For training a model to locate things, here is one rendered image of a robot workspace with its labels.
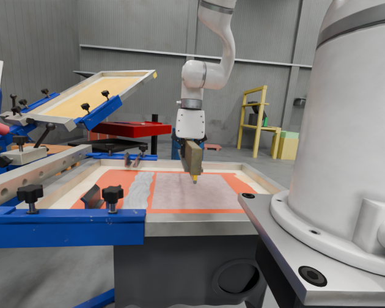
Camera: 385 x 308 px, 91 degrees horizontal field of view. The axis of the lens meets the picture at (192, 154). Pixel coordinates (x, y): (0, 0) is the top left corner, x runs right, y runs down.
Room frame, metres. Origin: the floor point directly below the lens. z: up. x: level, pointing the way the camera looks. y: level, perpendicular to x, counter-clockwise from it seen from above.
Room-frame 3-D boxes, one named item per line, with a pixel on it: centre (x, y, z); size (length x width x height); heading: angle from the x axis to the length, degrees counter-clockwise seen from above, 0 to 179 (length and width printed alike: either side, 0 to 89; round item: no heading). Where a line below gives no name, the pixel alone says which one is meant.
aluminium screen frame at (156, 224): (0.68, 0.05, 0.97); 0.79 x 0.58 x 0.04; 98
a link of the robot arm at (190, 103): (0.68, 0.02, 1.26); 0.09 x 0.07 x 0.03; 98
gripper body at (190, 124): (0.68, 0.02, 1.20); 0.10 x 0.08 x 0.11; 98
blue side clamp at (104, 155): (0.92, 0.33, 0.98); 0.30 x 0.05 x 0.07; 98
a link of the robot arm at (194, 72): (0.65, 0.01, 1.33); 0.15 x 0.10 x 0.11; 17
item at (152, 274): (0.51, -0.03, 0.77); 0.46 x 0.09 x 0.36; 98
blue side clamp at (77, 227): (0.37, 0.24, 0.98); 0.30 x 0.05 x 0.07; 98
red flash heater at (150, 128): (1.85, 0.57, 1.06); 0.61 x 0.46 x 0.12; 158
